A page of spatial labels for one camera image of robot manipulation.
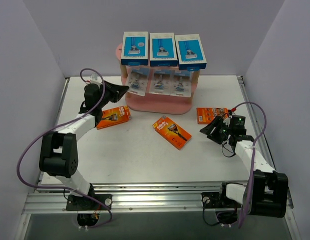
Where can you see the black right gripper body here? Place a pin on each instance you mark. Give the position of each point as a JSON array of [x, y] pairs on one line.
[[218, 128]]

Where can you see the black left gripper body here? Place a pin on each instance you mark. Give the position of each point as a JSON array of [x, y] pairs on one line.
[[110, 92]]

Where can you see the white Gillette pack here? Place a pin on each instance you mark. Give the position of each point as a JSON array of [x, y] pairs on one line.
[[160, 82], [137, 80]]

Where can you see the blue Harry's box front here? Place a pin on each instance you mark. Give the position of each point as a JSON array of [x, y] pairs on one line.
[[163, 50]]

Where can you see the clear blister razor pack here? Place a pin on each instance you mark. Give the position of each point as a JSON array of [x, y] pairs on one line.
[[181, 84]]

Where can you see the blue Harry's razor box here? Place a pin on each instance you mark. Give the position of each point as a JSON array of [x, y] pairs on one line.
[[190, 52]]

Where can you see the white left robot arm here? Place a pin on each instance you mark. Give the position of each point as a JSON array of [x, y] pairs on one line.
[[59, 151]]

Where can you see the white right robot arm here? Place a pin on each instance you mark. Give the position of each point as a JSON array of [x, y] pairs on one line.
[[266, 191]]

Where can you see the pink three-tier shelf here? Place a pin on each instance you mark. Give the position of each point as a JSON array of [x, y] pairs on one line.
[[163, 104]]

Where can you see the orange razor cartridge box right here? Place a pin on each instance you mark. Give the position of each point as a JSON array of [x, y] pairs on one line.
[[206, 115]]

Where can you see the orange Gillette Fusion box left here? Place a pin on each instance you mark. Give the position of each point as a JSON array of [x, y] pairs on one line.
[[114, 116]]

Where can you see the orange Gillette box centre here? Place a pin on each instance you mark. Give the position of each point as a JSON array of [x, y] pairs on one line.
[[172, 132]]

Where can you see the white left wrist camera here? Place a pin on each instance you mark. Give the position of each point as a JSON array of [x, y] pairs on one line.
[[94, 79]]

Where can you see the aluminium front rail frame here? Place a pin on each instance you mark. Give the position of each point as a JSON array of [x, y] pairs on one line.
[[132, 167]]

